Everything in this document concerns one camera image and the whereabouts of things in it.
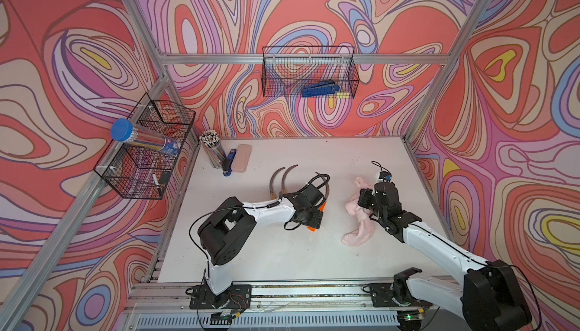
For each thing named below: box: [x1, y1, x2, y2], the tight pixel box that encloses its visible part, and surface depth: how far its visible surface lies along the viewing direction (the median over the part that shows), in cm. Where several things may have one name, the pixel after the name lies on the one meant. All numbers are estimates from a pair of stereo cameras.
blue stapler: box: [222, 148, 238, 177], surface depth 110 cm
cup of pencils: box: [199, 129, 227, 169], surface depth 100 cm
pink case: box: [231, 143, 252, 174], surface depth 110 cm
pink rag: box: [341, 176, 376, 247], surface depth 84 cm
